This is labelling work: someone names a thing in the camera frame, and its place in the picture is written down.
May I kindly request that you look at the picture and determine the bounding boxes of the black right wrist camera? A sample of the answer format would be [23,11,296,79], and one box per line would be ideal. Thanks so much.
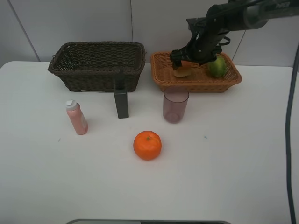
[186,17,206,35]

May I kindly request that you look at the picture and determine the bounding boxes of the pink bottle white cap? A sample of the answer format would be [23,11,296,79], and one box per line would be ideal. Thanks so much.
[66,100,88,135]

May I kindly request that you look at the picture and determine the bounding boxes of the red yellow peach fruit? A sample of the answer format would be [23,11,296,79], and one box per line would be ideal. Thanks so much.
[174,61,192,77]

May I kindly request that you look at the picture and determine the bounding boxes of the dark brown wicker basket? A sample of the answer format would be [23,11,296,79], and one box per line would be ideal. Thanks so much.
[48,42,145,92]

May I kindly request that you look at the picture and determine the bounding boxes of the translucent purple plastic cup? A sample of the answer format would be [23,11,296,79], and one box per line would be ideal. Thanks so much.
[163,86,189,124]

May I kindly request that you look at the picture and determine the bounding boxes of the orange tangerine fruit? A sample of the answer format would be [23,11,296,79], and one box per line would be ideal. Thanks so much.
[133,131,162,161]

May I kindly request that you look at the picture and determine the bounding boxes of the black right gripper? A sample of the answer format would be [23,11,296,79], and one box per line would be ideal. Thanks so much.
[170,28,230,70]

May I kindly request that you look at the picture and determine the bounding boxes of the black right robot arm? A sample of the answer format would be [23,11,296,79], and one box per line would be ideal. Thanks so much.
[170,0,299,70]

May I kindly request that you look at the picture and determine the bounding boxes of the green mango fruit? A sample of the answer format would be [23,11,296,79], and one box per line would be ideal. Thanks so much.
[208,56,227,78]

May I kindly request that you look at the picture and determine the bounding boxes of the light orange wicker basket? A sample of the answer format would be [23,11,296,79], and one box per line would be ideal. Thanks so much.
[150,52,242,93]

